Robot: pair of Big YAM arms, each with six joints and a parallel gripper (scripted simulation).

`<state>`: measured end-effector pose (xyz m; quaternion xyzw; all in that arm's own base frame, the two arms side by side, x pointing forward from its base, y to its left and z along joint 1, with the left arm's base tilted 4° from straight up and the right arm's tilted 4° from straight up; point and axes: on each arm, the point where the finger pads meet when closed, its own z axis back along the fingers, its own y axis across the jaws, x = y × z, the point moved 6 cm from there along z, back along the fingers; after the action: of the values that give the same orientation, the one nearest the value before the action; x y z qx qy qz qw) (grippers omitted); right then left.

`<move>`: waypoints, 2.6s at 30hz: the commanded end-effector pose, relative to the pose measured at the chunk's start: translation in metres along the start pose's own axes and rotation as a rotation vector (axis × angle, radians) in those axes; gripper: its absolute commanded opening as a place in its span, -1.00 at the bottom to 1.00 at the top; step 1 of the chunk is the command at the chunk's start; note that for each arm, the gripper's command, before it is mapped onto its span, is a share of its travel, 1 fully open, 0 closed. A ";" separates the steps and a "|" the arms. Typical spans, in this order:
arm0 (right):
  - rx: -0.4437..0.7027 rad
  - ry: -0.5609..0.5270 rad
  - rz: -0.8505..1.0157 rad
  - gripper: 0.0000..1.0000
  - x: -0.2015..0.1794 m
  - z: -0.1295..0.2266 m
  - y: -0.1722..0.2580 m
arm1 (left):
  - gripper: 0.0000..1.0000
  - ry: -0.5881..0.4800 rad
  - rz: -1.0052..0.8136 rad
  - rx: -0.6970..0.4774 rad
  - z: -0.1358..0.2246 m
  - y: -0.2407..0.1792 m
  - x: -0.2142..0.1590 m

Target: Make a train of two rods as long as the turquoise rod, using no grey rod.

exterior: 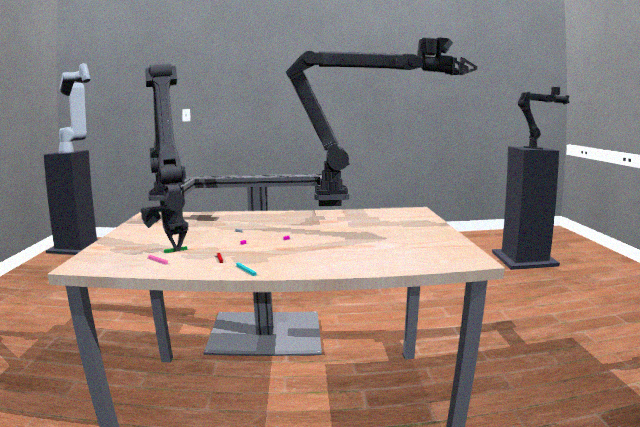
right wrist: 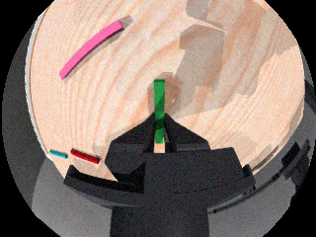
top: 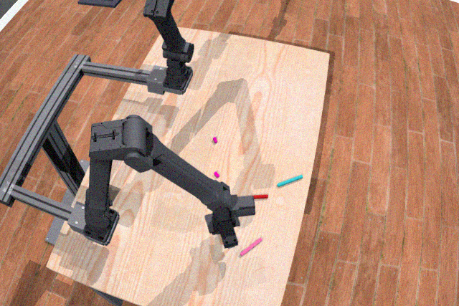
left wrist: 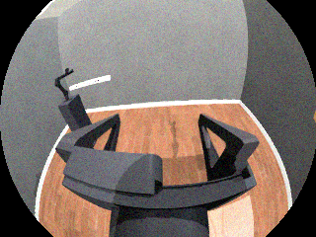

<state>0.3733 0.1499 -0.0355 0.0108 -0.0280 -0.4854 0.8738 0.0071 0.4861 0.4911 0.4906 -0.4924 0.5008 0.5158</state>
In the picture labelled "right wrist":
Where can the pink rod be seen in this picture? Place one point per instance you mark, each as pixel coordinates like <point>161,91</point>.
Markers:
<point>107,32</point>

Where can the turquoise rod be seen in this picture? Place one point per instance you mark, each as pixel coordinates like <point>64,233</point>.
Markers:
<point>61,155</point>

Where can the red rod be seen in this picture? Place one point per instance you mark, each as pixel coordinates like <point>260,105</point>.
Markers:
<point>85,156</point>

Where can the green rod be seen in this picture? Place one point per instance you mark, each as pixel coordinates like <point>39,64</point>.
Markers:
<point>159,109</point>

